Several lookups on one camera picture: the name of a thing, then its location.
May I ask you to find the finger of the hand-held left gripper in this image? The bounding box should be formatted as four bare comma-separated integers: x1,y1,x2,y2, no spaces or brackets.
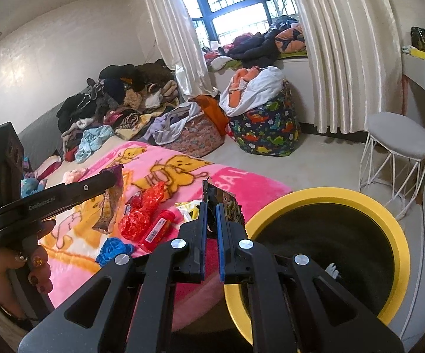
60,172,118,207

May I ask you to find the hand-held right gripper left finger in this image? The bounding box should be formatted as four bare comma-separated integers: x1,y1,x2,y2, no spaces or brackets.
18,199,209,353

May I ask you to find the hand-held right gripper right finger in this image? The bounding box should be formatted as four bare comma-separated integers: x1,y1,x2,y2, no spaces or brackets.
214,202,406,353

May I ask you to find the purple snack wrapper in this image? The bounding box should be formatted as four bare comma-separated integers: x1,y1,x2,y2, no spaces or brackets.
94,165,126,234

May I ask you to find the cartoon print snack wrapper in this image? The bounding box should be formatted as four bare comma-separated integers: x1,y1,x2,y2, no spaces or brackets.
201,177,248,229

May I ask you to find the blue wrapper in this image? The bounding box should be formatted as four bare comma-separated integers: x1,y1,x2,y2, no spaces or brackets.
96,237,135,266

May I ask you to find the yellow rimmed black trash bin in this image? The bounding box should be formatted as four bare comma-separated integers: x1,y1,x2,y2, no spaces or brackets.
223,187,410,347

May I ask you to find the pink fluffy cloth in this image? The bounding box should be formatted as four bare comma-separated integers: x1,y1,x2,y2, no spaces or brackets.
63,168,90,185

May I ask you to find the blue patterned cloth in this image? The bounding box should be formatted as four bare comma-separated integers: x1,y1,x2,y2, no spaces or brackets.
21,176,48,200

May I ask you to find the yellow white snack packet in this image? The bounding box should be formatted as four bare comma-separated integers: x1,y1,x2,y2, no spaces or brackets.
175,199,203,226

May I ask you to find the red stick packet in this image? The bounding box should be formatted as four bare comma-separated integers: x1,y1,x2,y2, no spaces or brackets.
140,209,182,253

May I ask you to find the red white cloth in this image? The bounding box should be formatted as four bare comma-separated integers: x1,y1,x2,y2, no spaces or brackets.
32,154,65,179

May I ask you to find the light blue garment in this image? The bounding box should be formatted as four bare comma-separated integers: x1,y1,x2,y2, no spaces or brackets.
75,125,115,164

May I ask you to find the grey headboard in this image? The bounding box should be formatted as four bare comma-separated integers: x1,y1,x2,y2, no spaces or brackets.
0,92,88,192

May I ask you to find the red crinkly plastic wrapper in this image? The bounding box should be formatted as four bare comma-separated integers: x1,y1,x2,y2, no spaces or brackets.
118,181,166,244

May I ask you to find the pink cartoon bear blanket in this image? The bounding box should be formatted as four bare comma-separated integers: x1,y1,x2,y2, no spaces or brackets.
38,141,294,333

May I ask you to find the pile of clothes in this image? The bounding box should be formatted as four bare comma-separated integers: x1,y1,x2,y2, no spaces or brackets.
56,62,181,155

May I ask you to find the floral fabric basket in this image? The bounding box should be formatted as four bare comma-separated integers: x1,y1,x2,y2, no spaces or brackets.
168,116,225,159

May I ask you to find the grey white garment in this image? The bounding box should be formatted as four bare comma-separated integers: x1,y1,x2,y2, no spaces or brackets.
139,101,203,146

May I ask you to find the dinosaur print laundry basket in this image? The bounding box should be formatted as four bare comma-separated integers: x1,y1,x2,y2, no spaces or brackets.
229,81,302,157

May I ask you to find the white satin curtain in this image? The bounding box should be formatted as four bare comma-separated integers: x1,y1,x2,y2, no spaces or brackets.
284,0,404,135
135,0,217,98

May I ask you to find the heap of dark jackets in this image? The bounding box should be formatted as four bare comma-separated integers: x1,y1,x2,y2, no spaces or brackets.
205,15,307,69

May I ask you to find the round grey stool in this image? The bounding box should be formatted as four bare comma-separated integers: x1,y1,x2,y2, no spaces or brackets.
359,112,425,222

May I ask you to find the barred window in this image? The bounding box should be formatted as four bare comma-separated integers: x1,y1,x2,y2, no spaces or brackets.
187,0,302,45

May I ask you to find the yellow box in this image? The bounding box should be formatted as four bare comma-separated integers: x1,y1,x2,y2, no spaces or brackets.
401,46,425,60

